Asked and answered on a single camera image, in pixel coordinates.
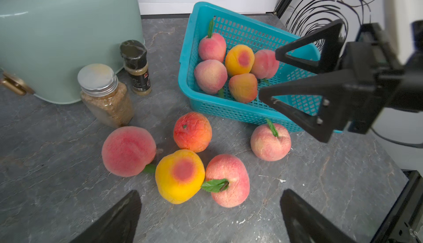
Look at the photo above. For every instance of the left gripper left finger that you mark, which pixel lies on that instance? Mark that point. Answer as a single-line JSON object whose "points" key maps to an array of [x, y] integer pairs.
{"points": [[117, 225]]}

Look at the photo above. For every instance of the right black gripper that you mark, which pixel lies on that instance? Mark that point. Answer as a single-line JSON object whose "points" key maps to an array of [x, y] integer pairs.
{"points": [[373, 77]]}

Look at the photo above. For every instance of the orange red wrinkled peach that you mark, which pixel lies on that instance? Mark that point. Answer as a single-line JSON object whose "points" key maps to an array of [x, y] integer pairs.
{"points": [[193, 131]]}

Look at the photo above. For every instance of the teal plastic basket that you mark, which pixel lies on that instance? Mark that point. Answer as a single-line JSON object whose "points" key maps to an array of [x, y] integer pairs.
{"points": [[236, 30]]}

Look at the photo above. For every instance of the yellow peach red spot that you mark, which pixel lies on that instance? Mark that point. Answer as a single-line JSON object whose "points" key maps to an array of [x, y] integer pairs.
{"points": [[179, 176]]}

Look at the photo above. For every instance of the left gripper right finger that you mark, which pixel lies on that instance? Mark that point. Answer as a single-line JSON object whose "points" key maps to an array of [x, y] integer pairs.
{"points": [[306, 225]]}

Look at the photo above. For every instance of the black lid spice bottle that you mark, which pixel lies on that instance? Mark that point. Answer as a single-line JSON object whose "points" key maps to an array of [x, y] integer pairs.
{"points": [[134, 55]]}

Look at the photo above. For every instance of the pink peach with leaf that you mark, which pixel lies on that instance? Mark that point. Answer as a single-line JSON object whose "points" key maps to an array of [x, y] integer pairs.
{"points": [[227, 180]]}

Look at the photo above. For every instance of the silver lid spice jar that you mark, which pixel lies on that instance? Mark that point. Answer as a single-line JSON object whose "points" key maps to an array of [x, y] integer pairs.
{"points": [[105, 96]]}

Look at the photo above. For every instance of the orange yellow peach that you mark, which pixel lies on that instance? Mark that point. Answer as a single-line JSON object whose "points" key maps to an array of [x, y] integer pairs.
{"points": [[243, 87]]}

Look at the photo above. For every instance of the mint green toaster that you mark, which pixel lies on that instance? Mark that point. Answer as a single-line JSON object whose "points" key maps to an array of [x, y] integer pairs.
{"points": [[45, 43]]}

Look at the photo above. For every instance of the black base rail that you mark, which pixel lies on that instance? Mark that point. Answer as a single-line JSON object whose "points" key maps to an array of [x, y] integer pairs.
{"points": [[404, 222]]}

